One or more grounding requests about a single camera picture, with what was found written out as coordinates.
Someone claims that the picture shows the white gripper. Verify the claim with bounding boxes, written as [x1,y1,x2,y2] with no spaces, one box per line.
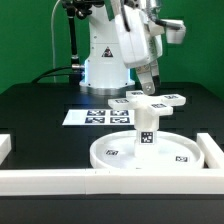
[115,6,162,95]

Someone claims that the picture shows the white cross-shaped table base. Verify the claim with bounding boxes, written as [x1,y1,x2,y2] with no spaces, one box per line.
[108,90,186,116]

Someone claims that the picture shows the white round table top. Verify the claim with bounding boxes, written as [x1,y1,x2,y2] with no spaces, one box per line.
[90,130,204,170]

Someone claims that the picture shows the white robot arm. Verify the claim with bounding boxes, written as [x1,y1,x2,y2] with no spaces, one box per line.
[80,0,186,95]

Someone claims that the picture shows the white marker sheet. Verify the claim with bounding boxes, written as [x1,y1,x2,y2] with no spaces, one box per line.
[63,109,134,126]

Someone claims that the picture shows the white obstacle fence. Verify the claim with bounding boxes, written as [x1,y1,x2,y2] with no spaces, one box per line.
[0,133,224,196]

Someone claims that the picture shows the black cable bundle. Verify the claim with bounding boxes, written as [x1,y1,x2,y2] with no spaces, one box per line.
[30,65,85,84]

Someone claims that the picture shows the white cable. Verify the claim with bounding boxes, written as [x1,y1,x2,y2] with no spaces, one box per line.
[50,0,63,84]

